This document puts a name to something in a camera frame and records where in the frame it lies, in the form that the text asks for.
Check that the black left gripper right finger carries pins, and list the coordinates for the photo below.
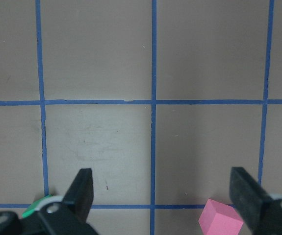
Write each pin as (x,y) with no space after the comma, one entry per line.
(261,211)

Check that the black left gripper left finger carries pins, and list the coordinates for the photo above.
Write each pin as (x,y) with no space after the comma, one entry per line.
(68,216)

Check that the green foam cube near left base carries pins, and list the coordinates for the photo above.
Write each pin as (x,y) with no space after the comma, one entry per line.
(32,208)

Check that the pink foam cube centre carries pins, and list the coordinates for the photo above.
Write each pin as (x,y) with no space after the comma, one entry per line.
(219,219)

